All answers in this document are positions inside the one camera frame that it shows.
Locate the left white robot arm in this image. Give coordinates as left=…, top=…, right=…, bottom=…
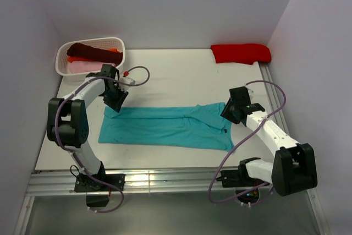
left=47, top=64, right=128, bottom=190

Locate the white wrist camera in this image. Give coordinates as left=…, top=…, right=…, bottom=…
left=119, top=77, right=136, bottom=87
left=245, top=86, right=254, bottom=101

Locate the aluminium rail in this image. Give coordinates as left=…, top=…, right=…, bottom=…
left=15, top=168, right=331, bottom=234
left=259, top=63, right=289, bottom=135

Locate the pink rolled shirt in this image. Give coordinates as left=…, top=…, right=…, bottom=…
left=69, top=61, right=116, bottom=74

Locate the aluminium right side rail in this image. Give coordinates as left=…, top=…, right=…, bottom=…
left=259, top=63, right=289, bottom=135

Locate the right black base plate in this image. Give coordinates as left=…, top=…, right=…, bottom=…
left=216, top=170, right=263, bottom=204

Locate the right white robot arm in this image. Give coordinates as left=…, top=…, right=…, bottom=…
left=217, top=86, right=318, bottom=196

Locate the teal t shirt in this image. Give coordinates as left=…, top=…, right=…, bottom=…
left=98, top=102, right=234, bottom=152

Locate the white plastic basket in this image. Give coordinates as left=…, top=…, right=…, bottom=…
left=55, top=37, right=125, bottom=81

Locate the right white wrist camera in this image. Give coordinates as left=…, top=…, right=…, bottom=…
left=245, top=86, right=254, bottom=101

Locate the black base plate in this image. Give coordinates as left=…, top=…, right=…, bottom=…
left=216, top=170, right=263, bottom=204
left=74, top=174, right=125, bottom=207

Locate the aluminium front rail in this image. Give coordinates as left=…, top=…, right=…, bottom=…
left=15, top=168, right=331, bottom=234

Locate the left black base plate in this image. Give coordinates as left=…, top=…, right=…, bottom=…
left=74, top=174, right=125, bottom=207

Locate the orange rolled shirt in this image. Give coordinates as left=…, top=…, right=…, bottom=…
left=67, top=48, right=119, bottom=63

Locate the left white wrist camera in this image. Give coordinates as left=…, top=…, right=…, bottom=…
left=119, top=77, right=136, bottom=87

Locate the dark red rolled shirt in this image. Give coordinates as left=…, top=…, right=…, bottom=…
left=67, top=43, right=123, bottom=65

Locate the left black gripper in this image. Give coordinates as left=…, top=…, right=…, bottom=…
left=102, top=85, right=129, bottom=112

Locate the red folded t shirt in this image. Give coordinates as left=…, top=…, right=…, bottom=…
left=211, top=43, right=272, bottom=65

